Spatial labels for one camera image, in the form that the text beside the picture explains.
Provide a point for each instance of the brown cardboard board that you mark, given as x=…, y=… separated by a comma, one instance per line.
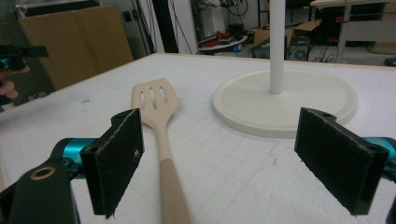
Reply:
x=77, y=43

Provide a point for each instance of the brown cardboard box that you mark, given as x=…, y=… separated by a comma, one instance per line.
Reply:
x=294, y=32

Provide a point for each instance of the white grid mat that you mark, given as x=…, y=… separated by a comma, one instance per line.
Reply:
x=233, y=174

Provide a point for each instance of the black metal frame post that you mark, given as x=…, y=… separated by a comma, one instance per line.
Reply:
x=165, y=25

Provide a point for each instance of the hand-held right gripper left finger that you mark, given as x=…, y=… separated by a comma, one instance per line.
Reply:
x=115, y=158

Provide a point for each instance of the round white table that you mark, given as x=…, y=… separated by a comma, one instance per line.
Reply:
x=224, y=43

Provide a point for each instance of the black computer tower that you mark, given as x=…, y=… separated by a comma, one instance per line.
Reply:
x=261, y=51
x=299, y=49

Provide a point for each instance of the white-legged desk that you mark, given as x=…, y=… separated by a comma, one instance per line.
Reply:
x=345, y=31

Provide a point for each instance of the beige slotted spatula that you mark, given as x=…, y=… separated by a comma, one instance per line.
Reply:
x=168, y=186

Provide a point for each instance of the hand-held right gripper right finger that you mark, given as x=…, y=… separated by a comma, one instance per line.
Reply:
x=336, y=158

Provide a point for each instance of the white utensil rack stand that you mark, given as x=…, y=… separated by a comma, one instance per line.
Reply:
x=280, y=105

